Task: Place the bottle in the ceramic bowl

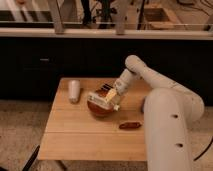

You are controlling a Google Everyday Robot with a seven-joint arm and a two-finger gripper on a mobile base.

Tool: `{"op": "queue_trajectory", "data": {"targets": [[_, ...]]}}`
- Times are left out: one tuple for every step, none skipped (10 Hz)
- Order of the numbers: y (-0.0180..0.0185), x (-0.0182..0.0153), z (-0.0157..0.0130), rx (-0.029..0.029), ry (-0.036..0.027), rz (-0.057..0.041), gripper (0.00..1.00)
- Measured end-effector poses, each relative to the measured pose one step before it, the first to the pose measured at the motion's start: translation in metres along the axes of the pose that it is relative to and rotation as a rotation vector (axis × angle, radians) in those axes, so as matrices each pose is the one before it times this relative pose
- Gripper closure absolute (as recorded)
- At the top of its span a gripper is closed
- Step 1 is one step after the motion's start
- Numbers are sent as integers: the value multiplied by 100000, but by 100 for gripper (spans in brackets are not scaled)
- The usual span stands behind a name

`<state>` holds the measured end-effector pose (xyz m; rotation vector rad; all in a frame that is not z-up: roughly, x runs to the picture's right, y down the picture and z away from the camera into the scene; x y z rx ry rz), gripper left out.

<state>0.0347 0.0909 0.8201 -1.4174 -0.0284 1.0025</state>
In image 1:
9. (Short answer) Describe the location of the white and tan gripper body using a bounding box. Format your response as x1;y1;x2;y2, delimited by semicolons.
87;87;122;112

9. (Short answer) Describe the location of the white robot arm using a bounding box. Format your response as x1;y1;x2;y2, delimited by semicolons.
87;55;204;171

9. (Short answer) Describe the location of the brown ceramic bowl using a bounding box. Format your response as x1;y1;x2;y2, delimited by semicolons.
87;89;117;117

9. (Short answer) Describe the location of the brown sausage-shaped object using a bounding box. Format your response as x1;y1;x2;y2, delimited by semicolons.
119;122;142;130

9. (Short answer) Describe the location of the wooden table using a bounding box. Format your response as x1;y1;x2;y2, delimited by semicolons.
38;78;151;161

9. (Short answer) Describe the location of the black cabinet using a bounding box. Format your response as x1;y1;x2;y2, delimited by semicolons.
0;37;213;106

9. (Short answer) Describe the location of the black table leg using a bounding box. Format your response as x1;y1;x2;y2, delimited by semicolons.
22;145;40;171

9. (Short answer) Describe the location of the white railing ledge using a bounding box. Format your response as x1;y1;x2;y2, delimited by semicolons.
0;28;213;41

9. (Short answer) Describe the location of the black cable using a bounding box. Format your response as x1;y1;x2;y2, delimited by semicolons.
193;134;213;162

